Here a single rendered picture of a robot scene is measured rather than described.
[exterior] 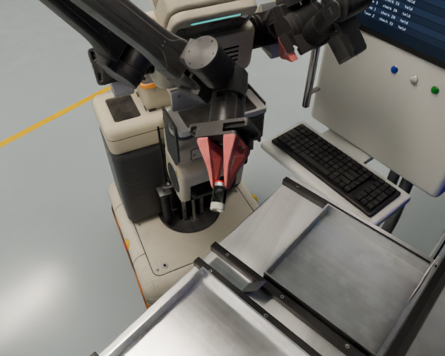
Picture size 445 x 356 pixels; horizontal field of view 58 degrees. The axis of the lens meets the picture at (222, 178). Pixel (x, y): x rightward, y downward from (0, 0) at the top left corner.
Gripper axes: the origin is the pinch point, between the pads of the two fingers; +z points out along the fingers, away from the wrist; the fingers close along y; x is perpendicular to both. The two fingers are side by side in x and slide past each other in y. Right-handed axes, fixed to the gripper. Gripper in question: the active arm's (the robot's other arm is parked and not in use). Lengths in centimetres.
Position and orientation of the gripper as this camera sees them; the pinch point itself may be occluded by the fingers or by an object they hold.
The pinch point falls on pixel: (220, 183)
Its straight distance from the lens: 62.2
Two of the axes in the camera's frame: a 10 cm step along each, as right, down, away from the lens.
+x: 4.0, 3.2, 8.6
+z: -0.8, 9.5, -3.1
